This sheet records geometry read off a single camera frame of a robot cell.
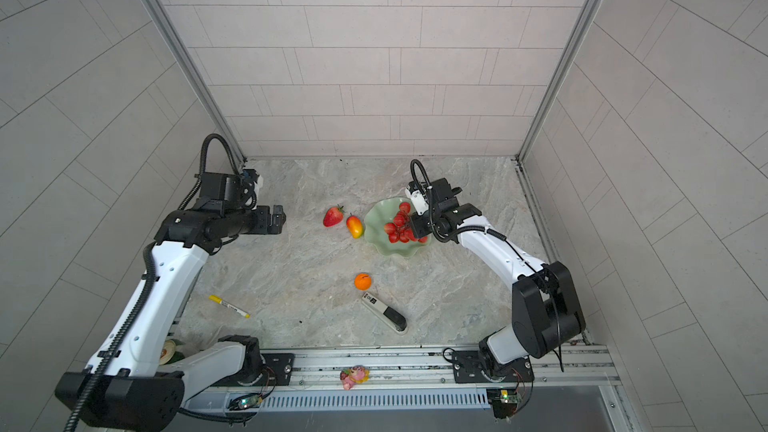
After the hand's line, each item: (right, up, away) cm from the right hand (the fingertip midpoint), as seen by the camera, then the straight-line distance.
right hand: (412, 219), depth 86 cm
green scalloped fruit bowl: (-11, -1, +10) cm, 15 cm away
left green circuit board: (-37, -37, -21) cm, 57 cm away
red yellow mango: (-18, -3, +7) cm, 20 cm away
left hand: (-35, +4, -11) cm, 37 cm away
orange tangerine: (-14, -17, -4) cm, 22 cm away
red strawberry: (-25, 0, +10) cm, 27 cm away
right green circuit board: (+20, -39, -19) cm, 48 cm away
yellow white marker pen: (-50, -23, -6) cm, 55 cm away
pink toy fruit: (-14, -33, -18) cm, 40 cm away
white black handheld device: (-6, -24, -10) cm, 27 cm away
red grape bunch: (-3, -4, +2) cm, 5 cm away
